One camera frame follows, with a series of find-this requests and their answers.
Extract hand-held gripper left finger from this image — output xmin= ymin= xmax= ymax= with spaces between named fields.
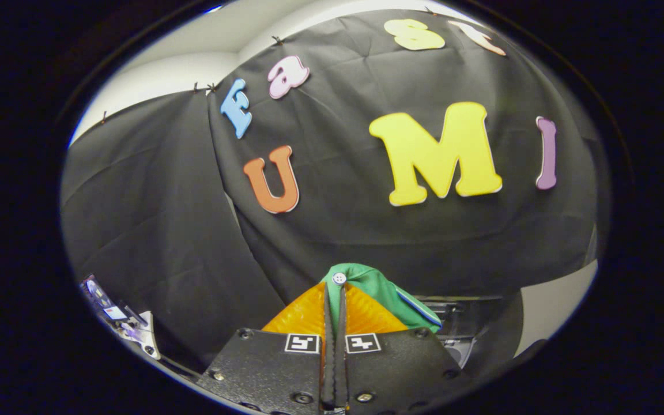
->
xmin=197 ymin=281 xmax=337 ymax=415

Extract white and dark device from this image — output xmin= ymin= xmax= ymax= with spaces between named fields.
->
xmin=80 ymin=274 xmax=163 ymax=361

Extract black backdrop cloth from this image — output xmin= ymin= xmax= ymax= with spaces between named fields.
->
xmin=60 ymin=9 xmax=612 ymax=375

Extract green shirt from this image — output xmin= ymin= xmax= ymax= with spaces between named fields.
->
xmin=320 ymin=263 xmax=443 ymax=334

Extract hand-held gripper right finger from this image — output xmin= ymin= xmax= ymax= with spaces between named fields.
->
xmin=335 ymin=281 xmax=472 ymax=415

